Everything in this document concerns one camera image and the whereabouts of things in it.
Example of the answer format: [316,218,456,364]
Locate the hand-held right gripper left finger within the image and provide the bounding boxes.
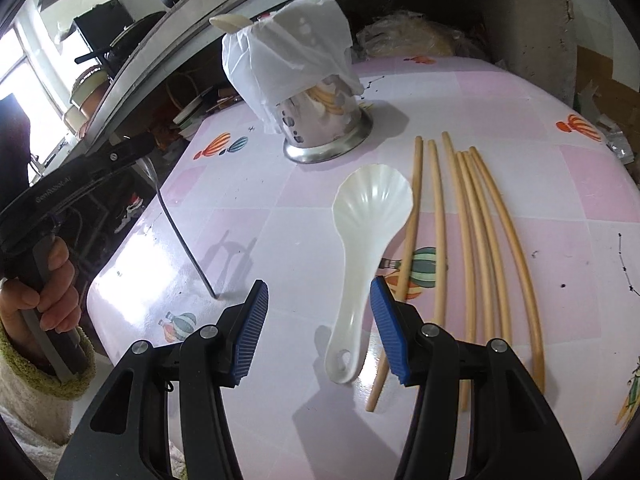
[54,280,271,480]

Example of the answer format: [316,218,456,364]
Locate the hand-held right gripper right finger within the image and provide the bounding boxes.
[370,276,583,480]

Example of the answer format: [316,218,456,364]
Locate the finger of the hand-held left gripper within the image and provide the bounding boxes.
[89,132,157,173]

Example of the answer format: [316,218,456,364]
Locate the large steel spoon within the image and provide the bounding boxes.
[137,152,221,298]

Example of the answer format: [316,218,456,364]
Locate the row of wooden chopsticks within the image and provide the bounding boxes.
[365,131,546,413]

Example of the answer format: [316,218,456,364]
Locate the white shell-shaped rice scoop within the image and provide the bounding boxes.
[324,162,415,385]

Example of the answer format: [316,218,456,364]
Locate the white round ladle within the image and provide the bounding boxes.
[208,14,255,32]

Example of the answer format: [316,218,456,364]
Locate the steel utensil holder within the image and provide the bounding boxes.
[272,72,375,165]

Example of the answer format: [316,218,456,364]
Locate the person's left forearm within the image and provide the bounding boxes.
[0,322,97,466]

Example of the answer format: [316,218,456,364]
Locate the person's left hand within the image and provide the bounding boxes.
[0,236,82,358]

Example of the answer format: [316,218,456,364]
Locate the brown basin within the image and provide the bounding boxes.
[75,96,107,122]

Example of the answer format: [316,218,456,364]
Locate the black wok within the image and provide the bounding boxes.
[75,12,166,76]

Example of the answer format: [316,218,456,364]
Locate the window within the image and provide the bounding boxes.
[0,10,81,126]

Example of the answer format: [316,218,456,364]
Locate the black appliance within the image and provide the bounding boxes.
[72,0,136,61]

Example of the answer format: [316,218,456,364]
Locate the bagged flatbreads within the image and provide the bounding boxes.
[356,9,473,58]

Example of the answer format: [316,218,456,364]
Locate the translucent plastic bag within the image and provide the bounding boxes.
[575,80,633,166]

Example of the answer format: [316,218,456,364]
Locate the cardboard box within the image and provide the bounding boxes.
[575,45,640,126]

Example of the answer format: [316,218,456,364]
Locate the grey concrete counter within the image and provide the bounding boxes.
[80,0,598,158]

